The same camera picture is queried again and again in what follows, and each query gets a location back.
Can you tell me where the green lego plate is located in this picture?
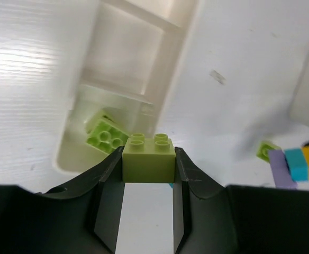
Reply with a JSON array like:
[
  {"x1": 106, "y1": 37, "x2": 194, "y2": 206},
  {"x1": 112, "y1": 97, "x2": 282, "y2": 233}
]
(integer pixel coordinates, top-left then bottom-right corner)
[
  {"x1": 122, "y1": 133, "x2": 176, "y2": 184},
  {"x1": 256, "y1": 140, "x2": 281, "y2": 162}
]

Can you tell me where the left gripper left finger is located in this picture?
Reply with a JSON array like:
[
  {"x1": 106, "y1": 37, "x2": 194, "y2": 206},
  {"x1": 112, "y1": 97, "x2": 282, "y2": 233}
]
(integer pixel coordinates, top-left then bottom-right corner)
[{"x1": 0, "y1": 148, "x2": 125, "y2": 253}]

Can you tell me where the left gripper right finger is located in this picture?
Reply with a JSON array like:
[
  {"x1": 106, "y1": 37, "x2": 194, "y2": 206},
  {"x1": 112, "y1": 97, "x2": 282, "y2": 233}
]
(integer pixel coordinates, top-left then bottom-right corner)
[{"x1": 173, "y1": 147, "x2": 309, "y2": 253}]

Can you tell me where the teal lego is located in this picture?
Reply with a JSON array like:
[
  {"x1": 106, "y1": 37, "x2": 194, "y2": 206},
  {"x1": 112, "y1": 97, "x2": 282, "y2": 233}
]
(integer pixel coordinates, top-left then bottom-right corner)
[{"x1": 284, "y1": 148, "x2": 309, "y2": 182}]

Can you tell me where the small white container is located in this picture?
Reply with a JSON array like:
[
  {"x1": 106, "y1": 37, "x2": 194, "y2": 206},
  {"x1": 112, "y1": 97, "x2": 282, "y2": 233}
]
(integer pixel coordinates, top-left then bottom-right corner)
[{"x1": 54, "y1": 1, "x2": 201, "y2": 176}]

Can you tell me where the clear tape scrap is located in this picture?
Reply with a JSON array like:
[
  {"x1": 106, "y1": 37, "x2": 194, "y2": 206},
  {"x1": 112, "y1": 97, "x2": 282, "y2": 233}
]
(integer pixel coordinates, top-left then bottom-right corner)
[{"x1": 210, "y1": 70, "x2": 226, "y2": 85}]

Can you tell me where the purple lego plate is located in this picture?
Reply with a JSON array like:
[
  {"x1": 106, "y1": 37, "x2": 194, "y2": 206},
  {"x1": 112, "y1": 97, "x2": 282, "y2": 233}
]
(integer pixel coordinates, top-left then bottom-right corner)
[{"x1": 268, "y1": 150, "x2": 297, "y2": 189}]

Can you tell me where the light green lego brick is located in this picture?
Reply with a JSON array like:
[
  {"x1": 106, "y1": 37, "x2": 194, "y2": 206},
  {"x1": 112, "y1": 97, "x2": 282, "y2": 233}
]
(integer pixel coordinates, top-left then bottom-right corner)
[{"x1": 85, "y1": 109, "x2": 129, "y2": 155}]

